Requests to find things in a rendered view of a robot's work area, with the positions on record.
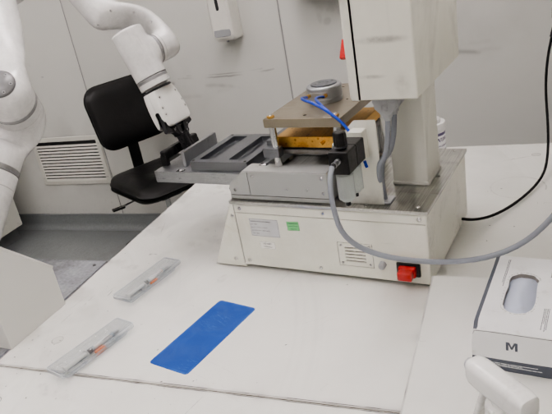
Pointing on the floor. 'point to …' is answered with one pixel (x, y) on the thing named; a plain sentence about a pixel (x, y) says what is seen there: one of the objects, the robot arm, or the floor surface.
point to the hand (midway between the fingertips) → (186, 140)
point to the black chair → (144, 177)
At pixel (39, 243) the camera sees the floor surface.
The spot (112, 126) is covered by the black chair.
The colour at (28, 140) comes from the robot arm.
